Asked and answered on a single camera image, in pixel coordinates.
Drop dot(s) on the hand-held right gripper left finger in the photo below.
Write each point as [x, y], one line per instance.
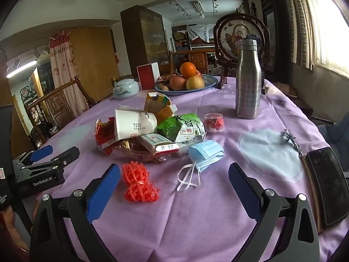
[103, 193]

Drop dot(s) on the white paper cup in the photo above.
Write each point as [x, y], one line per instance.
[133, 124]

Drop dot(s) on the yellow cardboard carton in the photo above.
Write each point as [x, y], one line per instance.
[156, 105]

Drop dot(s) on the wooden glass cabinet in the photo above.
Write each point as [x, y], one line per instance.
[147, 41]

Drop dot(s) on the steel water bottle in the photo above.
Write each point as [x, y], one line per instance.
[248, 87]

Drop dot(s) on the blue fruit bowl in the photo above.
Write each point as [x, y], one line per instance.
[210, 83]

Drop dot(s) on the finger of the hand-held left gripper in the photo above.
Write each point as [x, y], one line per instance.
[41, 153]
[63, 156]

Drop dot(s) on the table with lilac cloth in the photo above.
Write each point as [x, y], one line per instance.
[207, 223]

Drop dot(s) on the orange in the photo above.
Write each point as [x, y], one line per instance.
[188, 70]

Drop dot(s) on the white red-striped packet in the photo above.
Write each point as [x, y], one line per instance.
[156, 142]

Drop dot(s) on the blue face mask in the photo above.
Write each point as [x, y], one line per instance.
[205, 154]

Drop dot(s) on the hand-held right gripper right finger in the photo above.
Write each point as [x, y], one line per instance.
[244, 192]

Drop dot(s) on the green white packet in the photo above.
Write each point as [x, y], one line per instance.
[188, 128]

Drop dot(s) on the carved wooden chair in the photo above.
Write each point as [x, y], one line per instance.
[58, 106]

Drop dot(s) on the wooden desk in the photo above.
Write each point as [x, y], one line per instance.
[197, 58]

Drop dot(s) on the black smartphone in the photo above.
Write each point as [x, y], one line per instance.
[328, 185]

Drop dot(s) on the red jelly cup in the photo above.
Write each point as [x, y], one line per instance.
[214, 122]

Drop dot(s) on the brown wooden partition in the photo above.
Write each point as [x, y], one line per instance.
[92, 60]

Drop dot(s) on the beige window curtain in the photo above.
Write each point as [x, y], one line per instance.
[301, 21]

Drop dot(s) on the dark carved cabinet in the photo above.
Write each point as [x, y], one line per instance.
[276, 30]

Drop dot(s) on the red apple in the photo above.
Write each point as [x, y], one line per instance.
[177, 83]

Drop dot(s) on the round embroidered table screen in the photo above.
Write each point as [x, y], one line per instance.
[230, 36]

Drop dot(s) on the red snack wrapper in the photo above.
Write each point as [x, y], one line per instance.
[105, 137]

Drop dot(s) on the yellow apple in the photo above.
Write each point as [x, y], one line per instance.
[195, 82]

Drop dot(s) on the orange plastic mesh net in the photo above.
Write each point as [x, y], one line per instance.
[139, 181]

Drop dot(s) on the pale ceramic jar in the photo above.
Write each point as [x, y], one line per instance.
[126, 89]

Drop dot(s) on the floral curtain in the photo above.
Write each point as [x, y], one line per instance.
[65, 71]

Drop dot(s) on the red white box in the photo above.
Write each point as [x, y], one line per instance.
[147, 76]

